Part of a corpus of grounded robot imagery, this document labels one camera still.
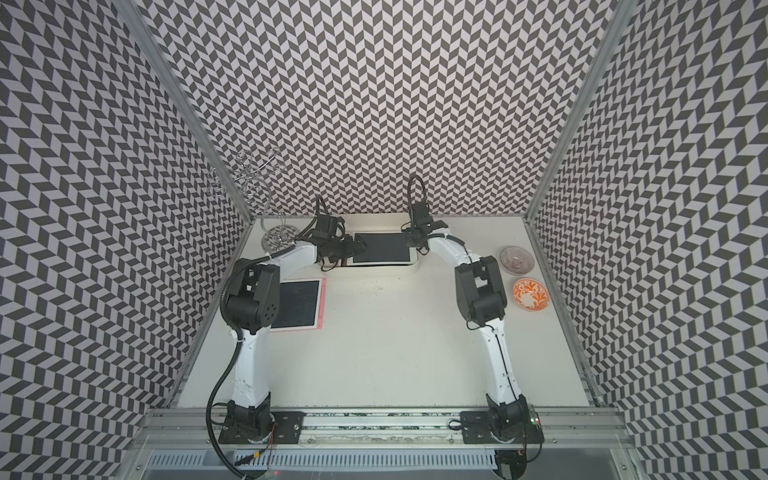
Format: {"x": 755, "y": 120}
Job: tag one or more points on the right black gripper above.
{"x": 410, "y": 237}

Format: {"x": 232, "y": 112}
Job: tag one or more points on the pink edged writing tablet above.
{"x": 302, "y": 305}

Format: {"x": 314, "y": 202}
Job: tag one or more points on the silver wire stand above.
{"x": 252, "y": 173}

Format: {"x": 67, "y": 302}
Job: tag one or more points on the cream storage box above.
{"x": 378, "y": 222}

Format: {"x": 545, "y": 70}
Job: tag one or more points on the aluminium front rail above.
{"x": 445, "y": 427}

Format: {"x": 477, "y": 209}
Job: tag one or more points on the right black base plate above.
{"x": 477, "y": 427}

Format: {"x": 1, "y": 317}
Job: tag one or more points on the white framed writing tablet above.
{"x": 382, "y": 249}

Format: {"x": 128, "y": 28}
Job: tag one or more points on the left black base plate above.
{"x": 281, "y": 427}

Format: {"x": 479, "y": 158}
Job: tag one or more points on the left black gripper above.
{"x": 352, "y": 250}

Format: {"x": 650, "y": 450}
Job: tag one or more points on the clear glass bowl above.
{"x": 517, "y": 260}

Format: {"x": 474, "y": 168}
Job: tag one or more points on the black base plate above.
{"x": 281, "y": 427}
{"x": 477, "y": 427}

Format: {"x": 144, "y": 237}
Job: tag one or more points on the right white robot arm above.
{"x": 481, "y": 301}

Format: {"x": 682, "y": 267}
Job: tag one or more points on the orange patterned bowl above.
{"x": 530, "y": 294}

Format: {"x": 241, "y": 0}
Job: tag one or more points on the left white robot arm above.
{"x": 249, "y": 305}

